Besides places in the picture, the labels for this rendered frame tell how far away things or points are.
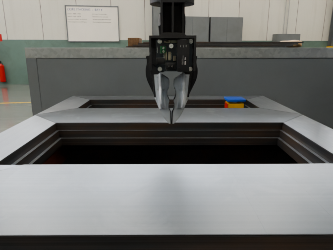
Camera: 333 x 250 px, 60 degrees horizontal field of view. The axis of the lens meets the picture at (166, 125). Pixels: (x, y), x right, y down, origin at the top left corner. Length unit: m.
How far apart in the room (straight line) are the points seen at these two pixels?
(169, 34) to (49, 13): 9.18
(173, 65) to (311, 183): 0.26
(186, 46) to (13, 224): 0.32
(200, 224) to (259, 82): 0.95
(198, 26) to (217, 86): 7.87
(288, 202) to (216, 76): 0.84
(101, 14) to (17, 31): 2.49
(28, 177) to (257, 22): 10.04
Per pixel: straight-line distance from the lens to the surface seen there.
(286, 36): 10.42
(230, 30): 9.31
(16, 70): 9.86
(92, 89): 1.19
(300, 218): 0.36
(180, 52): 0.45
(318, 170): 0.49
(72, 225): 0.33
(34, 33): 9.67
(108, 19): 9.35
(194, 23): 8.99
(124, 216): 0.33
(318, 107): 1.33
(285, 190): 0.41
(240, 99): 0.96
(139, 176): 0.42
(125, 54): 1.16
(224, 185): 0.40
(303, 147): 0.66
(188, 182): 0.40
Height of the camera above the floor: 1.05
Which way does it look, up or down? 15 degrees down
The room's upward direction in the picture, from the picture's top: straight up
